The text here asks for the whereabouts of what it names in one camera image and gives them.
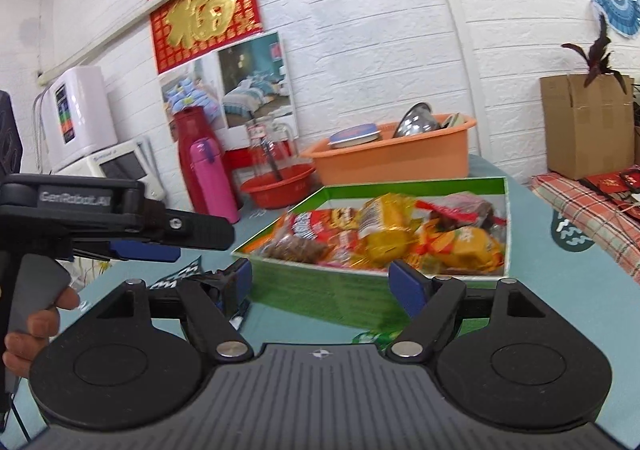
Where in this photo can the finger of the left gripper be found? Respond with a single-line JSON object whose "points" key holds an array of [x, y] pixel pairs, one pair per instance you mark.
{"points": [[201, 232], [143, 252]]}

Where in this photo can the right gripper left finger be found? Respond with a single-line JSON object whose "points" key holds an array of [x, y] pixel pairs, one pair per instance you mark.
{"points": [[209, 302]]}

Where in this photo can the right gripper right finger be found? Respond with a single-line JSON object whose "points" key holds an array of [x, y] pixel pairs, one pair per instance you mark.
{"points": [[431, 305]]}

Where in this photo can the orange yellow snack packet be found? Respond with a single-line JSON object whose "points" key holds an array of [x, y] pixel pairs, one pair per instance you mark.
{"points": [[465, 250]]}

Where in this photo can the red clear brown snack packet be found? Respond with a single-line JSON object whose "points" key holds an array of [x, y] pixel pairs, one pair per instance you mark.
{"points": [[283, 243]]}

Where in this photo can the orange transparent snack bag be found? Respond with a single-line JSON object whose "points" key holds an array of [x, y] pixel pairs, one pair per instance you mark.
{"points": [[387, 230]]}

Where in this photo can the red fried snack bag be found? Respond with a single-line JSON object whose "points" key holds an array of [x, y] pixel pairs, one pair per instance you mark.
{"points": [[335, 228]]}

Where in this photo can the person left hand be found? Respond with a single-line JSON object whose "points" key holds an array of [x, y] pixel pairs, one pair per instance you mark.
{"points": [[23, 347]]}

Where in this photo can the pink thermos bottle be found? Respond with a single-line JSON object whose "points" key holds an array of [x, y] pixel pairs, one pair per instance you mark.
{"points": [[206, 161]]}

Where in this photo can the white screen appliance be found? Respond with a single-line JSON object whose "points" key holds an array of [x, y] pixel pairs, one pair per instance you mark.
{"points": [[132, 159]]}

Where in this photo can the white water purifier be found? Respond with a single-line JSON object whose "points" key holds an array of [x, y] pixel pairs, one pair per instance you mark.
{"points": [[76, 116]]}

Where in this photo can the dark red thermos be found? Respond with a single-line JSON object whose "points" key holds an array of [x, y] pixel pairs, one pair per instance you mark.
{"points": [[191, 124]]}

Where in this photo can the red plastic basin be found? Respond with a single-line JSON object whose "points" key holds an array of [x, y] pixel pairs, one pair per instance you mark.
{"points": [[269, 193]]}

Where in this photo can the glass pitcher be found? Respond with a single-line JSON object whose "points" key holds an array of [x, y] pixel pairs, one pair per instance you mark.
{"points": [[272, 147]]}

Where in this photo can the orange plastic tub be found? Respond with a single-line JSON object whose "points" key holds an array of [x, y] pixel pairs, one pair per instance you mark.
{"points": [[443, 154]]}

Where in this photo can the bedroom poster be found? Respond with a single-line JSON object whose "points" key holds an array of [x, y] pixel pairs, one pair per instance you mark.
{"points": [[234, 84]]}

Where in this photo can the metal bowl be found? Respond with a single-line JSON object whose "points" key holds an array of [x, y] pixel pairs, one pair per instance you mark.
{"points": [[418, 120]]}

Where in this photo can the blue plate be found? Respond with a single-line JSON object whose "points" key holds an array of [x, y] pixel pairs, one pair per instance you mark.
{"points": [[354, 136]]}

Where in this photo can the brown cardboard box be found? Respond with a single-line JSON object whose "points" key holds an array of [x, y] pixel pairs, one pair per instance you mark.
{"points": [[589, 129]]}

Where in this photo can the dark purple plant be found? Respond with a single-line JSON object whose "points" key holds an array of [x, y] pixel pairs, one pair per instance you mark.
{"points": [[597, 58]]}

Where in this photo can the red fu wall hanging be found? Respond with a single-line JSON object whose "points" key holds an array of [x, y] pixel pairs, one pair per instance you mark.
{"points": [[183, 30]]}

